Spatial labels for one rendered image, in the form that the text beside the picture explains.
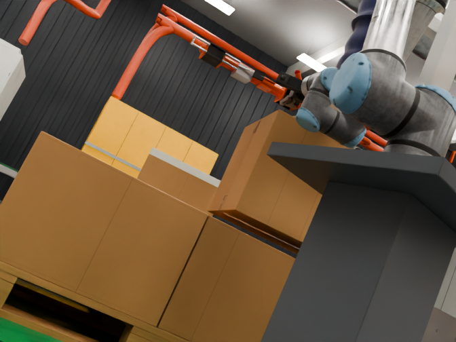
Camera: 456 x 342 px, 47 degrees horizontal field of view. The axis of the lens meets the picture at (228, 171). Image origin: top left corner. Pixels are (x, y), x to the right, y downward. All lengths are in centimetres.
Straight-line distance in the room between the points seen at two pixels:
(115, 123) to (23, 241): 773
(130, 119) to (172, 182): 571
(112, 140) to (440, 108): 815
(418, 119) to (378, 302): 48
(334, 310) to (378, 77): 57
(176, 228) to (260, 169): 37
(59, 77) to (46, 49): 69
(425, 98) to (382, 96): 13
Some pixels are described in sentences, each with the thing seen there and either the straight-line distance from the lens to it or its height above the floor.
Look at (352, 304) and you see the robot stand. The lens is 122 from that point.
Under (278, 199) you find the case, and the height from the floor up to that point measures 71.
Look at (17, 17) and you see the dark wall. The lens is 1311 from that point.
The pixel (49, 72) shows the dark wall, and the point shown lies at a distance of 1277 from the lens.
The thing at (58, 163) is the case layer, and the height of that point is 48.
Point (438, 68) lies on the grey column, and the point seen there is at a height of 225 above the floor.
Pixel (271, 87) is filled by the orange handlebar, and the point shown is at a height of 112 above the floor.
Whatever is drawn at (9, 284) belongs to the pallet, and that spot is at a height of 9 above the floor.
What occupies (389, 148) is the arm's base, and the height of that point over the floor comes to 84.
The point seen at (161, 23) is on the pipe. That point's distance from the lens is 1024.
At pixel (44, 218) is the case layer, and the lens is 170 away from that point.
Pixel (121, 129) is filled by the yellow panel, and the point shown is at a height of 203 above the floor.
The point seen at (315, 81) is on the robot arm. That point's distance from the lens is 183.
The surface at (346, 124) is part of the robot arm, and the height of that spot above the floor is 100.
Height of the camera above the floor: 35
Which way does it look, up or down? 11 degrees up
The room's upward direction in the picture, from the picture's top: 25 degrees clockwise
